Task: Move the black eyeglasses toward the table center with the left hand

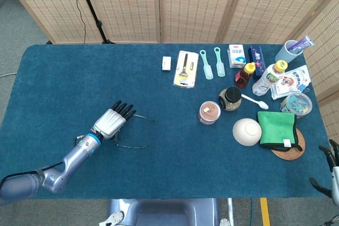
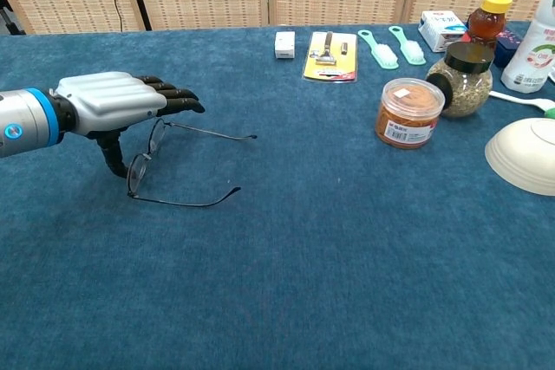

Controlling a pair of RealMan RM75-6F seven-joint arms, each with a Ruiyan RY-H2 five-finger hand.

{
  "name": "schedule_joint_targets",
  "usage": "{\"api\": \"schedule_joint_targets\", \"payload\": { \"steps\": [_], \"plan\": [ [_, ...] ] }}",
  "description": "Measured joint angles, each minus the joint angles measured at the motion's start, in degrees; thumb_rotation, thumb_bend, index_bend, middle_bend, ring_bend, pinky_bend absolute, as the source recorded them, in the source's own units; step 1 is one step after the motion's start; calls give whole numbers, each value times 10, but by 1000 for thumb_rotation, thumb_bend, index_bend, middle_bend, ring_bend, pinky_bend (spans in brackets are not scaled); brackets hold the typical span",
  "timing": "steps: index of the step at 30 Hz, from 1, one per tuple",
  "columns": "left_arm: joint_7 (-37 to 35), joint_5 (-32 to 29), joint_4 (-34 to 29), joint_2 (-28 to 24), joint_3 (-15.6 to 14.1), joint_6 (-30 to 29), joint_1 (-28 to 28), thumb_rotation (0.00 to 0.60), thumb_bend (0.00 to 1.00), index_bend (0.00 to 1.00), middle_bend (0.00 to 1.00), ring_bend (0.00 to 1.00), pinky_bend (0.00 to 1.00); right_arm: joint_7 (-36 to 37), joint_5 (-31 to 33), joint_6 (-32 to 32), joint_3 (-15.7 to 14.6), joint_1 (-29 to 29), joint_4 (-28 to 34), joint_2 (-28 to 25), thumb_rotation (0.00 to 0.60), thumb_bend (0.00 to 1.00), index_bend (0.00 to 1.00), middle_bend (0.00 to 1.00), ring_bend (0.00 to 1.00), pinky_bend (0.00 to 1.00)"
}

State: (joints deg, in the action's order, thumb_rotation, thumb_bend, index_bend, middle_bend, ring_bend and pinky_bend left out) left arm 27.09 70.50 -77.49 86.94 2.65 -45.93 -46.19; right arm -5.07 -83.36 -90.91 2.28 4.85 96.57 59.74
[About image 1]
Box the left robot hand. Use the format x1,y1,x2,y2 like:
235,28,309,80
91,100,137,141

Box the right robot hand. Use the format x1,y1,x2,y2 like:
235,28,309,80
309,139,339,205

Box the yellow floor tape strip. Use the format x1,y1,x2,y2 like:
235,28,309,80
260,197,271,226

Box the grey-blue cup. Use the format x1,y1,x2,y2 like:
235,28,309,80
274,40,302,64

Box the purple toothpaste tube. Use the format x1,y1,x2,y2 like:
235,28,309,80
288,36,315,53

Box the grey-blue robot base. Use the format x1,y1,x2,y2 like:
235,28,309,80
99,198,231,226

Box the black wire-frame eyeglasses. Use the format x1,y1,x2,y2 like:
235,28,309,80
113,114,156,149

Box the jar of brown powder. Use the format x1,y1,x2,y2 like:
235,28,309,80
198,101,222,125

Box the mint green brush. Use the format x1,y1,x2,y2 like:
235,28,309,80
213,47,226,78
199,49,214,80

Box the razor in yellow blister pack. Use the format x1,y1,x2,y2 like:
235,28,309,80
173,50,199,88

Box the white blue milk carton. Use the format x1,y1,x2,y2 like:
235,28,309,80
227,44,247,69

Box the glass jar with black lid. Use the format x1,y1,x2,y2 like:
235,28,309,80
218,86,243,112

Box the white upturned bowl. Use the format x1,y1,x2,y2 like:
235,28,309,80
232,117,263,147

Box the white drink bottle yellow cap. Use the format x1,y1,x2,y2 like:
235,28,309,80
251,60,289,97

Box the round woven coaster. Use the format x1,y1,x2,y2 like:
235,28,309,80
270,127,306,161

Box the green cloth with black edge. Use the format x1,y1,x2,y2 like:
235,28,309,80
257,111,303,152

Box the honey bottle with yellow cap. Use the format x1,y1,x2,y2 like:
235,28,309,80
234,61,256,88

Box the black tripod stand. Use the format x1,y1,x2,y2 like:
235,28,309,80
73,0,116,44

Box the blue felt table cover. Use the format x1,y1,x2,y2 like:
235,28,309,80
0,43,333,200

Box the bamboo folding screen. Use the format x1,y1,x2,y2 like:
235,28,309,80
0,0,339,142

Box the clear tub of binder clips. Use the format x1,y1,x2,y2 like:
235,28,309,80
280,92,313,117

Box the black hanging cable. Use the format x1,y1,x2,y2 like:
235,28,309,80
65,0,87,44

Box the white printed snack bag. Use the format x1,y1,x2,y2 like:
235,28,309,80
270,65,312,101

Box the dark blue box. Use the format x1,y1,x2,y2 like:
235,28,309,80
247,45,267,80

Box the white plastic spoon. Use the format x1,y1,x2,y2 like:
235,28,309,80
240,94,269,110

